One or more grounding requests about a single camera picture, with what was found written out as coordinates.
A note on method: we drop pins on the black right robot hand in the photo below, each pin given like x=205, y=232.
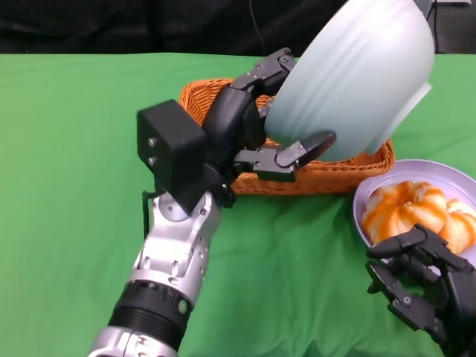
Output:
x=457, y=297

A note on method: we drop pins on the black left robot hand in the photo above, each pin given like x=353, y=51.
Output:
x=227, y=122

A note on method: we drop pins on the white orange striped bun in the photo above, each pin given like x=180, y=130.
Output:
x=401, y=212

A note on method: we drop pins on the grey-green round bowl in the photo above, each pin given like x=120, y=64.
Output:
x=353, y=74

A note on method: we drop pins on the orange wicker basket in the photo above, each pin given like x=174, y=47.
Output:
x=327, y=178

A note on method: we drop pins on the white round plate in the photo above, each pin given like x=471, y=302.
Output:
x=420, y=171

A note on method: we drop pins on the black backdrop cloth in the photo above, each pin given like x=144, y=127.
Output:
x=111, y=26

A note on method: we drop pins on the green tablecloth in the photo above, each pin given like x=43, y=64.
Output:
x=74, y=148

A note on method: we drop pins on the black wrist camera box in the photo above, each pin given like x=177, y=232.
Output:
x=171, y=148

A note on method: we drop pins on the grey metal stand frame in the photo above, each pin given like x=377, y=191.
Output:
x=451, y=2

